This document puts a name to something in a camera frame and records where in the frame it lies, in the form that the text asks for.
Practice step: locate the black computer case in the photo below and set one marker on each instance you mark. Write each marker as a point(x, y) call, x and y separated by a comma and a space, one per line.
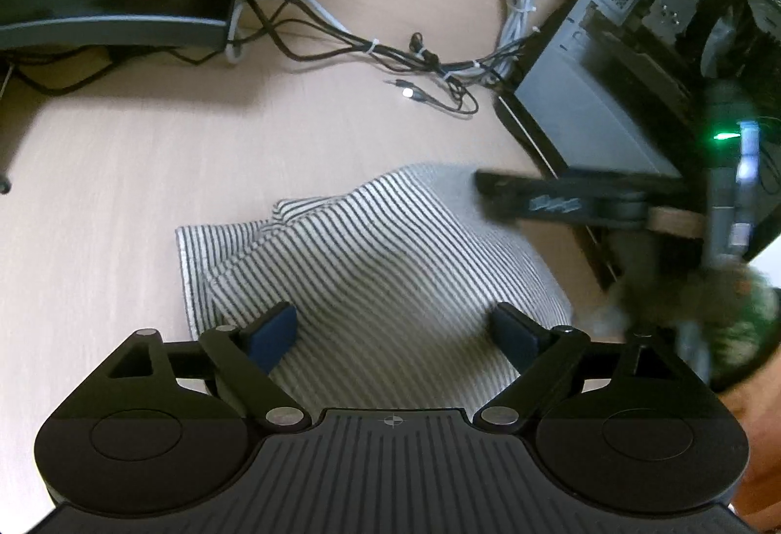
point(622, 70)

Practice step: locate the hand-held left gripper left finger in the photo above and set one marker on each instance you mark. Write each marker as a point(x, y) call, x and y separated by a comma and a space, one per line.
point(274, 336)

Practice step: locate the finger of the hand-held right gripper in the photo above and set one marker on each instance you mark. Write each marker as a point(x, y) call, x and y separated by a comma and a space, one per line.
point(549, 198)

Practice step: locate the striped knit sweater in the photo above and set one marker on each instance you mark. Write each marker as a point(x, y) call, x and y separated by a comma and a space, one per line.
point(378, 278)

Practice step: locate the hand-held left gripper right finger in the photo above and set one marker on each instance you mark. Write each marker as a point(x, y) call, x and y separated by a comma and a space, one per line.
point(518, 336)

